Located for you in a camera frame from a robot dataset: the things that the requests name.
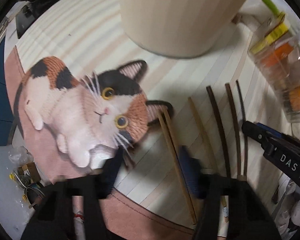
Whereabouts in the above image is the yellow seasoning box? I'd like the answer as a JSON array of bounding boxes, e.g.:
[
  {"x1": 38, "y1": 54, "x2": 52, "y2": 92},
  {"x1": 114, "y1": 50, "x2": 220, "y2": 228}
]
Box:
[{"x1": 249, "y1": 13, "x2": 289, "y2": 55}]

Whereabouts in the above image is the orange seasoning bag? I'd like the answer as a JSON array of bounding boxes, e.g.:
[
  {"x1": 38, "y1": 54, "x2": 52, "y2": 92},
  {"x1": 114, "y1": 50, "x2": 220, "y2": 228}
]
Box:
[{"x1": 261, "y1": 42, "x2": 294, "y2": 67}]

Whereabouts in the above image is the white paper tissue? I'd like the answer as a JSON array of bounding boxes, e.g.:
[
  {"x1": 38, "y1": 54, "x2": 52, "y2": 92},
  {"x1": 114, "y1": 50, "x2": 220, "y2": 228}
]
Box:
[{"x1": 273, "y1": 174, "x2": 300, "y2": 239}]

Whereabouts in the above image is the cat print table mat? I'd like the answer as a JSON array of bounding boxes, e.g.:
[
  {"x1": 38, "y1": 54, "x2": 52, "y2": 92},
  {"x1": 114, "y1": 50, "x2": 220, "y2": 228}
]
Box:
[{"x1": 5, "y1": 0, "x2": 290, "y2": 239}]

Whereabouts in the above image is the light wooden chopstick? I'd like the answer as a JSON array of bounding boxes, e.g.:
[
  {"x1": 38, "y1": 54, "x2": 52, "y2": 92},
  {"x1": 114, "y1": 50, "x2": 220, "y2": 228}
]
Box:
[{"x1": 187, "y1": 96, "x2": 229, "y2": 223}]

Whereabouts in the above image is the beige cylindrical utensil holder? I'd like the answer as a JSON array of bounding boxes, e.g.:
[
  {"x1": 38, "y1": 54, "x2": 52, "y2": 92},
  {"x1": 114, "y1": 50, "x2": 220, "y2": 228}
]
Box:
[{"x1": 120, "y1": 0, "x2": 246, "y2": 58}]

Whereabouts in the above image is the dark brown chopstick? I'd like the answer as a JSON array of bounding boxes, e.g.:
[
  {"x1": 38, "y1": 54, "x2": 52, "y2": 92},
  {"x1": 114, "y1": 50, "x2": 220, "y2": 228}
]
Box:
[{"x1": 206, "y1": 86, "x2": 231, "y2": 178}]

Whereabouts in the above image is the black gas stove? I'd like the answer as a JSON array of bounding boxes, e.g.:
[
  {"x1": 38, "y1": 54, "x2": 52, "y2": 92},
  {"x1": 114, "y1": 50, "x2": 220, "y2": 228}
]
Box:
[{"x1": 15, "y1": 3, "x2": 43, "y2": 39}]

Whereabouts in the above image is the clear plastic organizer tray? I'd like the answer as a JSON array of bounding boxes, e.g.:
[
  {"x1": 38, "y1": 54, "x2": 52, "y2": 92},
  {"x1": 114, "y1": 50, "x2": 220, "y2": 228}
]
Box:
[{"x1": 248, "y1": 12, "x2": 300, "y2": 123}]

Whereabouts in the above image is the black chopstick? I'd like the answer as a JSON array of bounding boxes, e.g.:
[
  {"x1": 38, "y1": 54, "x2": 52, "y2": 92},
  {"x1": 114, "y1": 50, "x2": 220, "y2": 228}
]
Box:
[
  {"x1": 225, "y1": 83, "x2": 241, "y2": 179},
  {"x1": 235, "y1": 80, "x2": 249, "y2": 178}
]

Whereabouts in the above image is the floor trash pile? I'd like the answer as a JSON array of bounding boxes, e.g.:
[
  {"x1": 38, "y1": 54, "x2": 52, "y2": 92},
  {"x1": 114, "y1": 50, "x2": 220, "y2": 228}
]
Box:
[{"x1": 8, "y1": 146, "x2": 45, "y2": 210}]

